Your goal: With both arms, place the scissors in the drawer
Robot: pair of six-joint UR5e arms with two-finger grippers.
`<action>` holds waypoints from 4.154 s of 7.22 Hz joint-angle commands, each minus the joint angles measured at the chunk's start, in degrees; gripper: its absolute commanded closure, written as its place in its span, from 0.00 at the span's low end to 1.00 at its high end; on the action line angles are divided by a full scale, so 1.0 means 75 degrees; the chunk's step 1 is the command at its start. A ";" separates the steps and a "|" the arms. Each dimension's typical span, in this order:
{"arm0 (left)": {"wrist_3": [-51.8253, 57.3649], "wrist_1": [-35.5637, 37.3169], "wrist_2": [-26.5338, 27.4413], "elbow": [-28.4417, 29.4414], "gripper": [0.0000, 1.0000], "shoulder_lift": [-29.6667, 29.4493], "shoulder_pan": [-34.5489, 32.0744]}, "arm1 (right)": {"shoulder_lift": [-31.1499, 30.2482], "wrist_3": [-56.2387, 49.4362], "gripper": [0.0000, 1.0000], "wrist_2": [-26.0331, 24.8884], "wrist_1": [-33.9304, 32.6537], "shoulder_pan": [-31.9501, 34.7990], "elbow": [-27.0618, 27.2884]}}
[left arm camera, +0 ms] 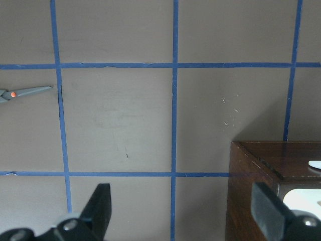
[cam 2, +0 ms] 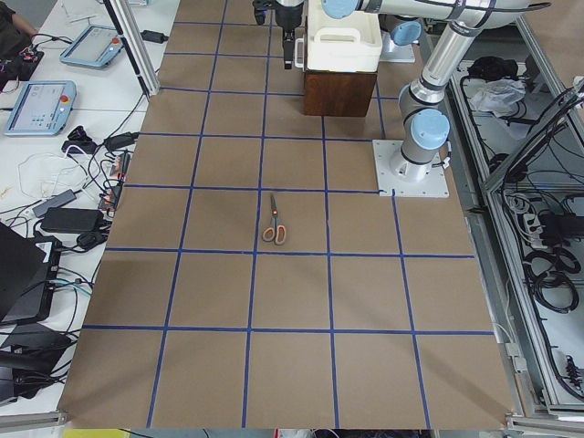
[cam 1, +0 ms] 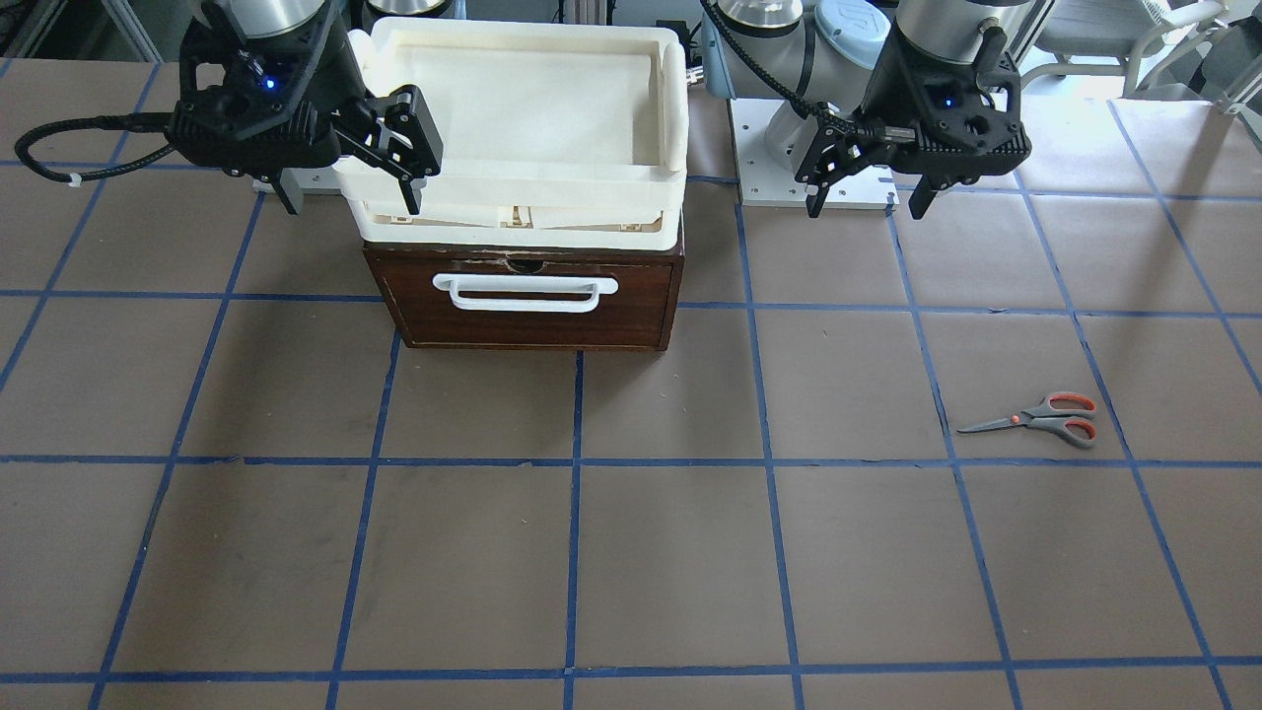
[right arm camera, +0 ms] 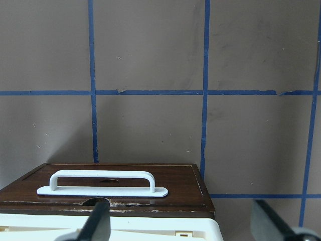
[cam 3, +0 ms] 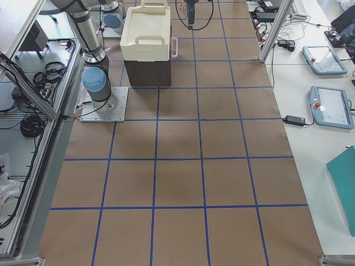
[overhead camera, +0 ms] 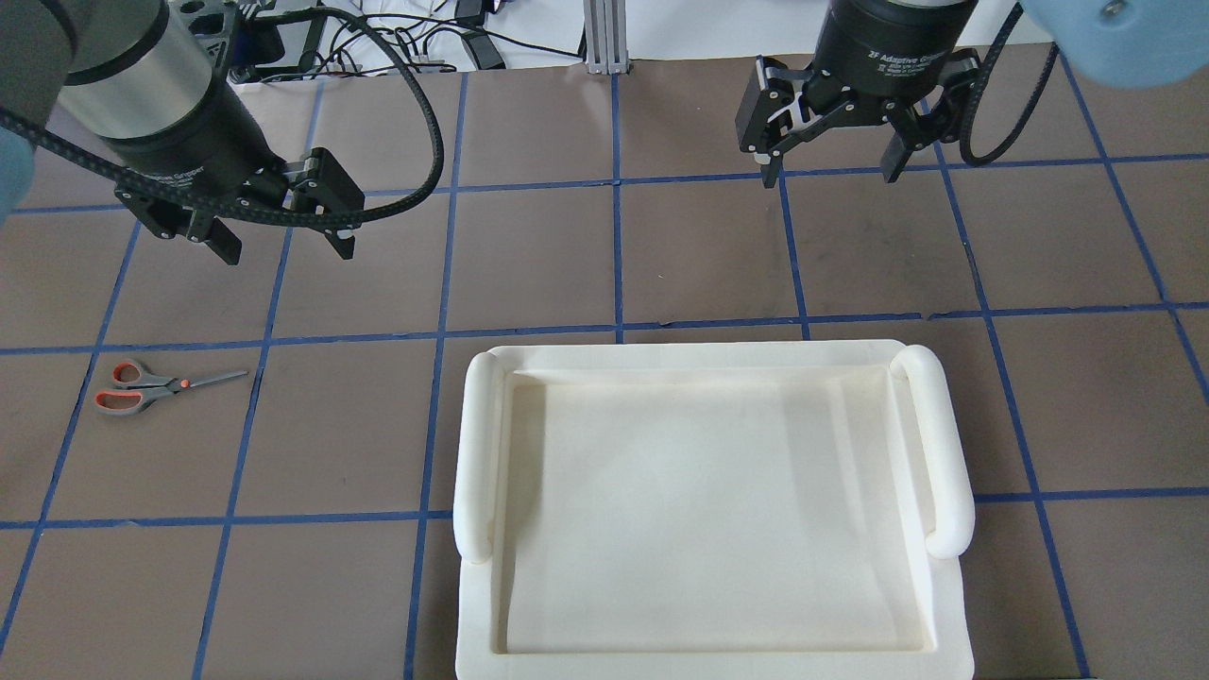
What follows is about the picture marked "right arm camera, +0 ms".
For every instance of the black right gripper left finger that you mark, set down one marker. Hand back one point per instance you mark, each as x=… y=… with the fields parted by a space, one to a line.
x=97 y=225

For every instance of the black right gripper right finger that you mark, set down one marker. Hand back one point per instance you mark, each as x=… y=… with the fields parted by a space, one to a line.
x=266 y=224

